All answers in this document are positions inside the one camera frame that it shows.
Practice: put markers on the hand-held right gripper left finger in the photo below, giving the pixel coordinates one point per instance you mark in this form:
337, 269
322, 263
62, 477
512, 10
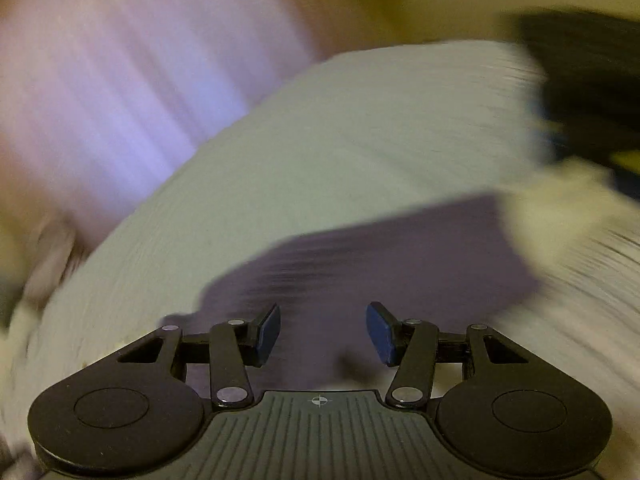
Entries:
267, 332

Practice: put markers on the pink curtain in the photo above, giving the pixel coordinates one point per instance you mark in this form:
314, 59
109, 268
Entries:
125, 85

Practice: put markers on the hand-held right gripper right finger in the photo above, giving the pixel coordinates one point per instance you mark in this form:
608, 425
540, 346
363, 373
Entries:
382, 335

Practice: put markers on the purple and white knit sweater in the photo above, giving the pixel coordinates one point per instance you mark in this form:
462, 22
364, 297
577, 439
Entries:
375, 260

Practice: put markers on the dark cloth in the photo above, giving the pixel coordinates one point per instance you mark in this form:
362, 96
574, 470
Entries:
590, 75

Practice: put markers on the bed with striped grey cover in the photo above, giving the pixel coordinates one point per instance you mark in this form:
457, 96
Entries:
310, 160

